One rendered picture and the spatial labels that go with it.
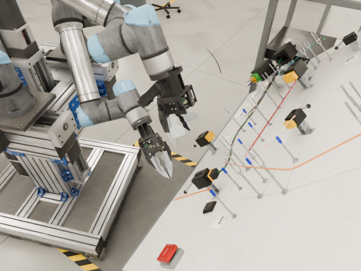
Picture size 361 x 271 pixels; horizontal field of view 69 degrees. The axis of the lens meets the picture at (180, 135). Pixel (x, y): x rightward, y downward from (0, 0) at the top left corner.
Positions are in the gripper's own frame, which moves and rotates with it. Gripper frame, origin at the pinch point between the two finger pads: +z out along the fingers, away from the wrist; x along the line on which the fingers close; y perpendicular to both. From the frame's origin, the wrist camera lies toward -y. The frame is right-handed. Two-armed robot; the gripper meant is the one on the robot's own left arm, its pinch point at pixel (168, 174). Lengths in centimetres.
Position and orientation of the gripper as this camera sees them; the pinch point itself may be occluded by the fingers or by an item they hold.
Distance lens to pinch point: 91.2
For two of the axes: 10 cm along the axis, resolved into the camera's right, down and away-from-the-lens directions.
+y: -0.1, -0.8, -10.0
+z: 4.6, 8.8, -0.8
